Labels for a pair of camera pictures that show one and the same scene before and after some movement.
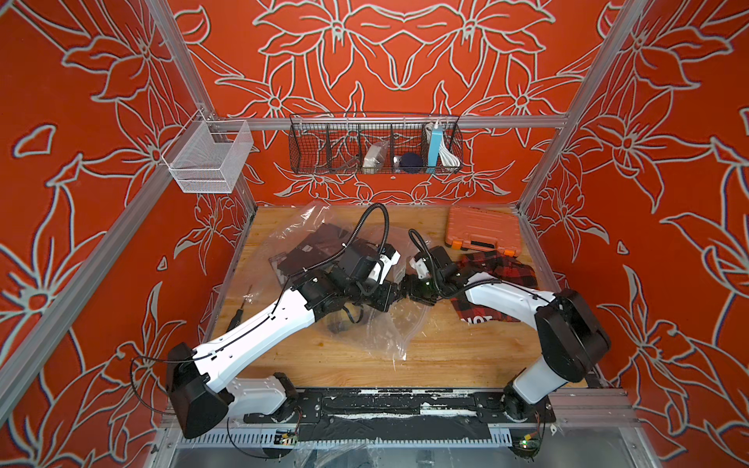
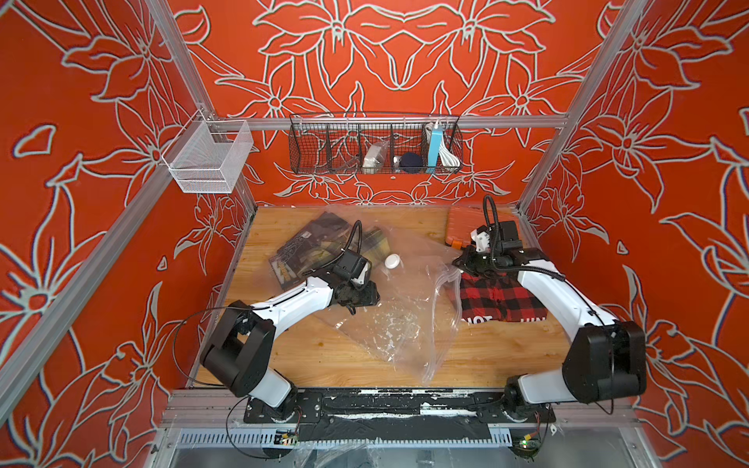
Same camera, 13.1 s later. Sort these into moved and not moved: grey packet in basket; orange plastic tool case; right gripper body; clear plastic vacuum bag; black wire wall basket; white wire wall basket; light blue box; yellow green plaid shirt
Moved: clear plastic vacuum bag; yellow green plaid shirt; right gripper body
Not moved: orange plastic tool case; light blue box; grey packet in basket; white wire wall basket; black wire wall basket
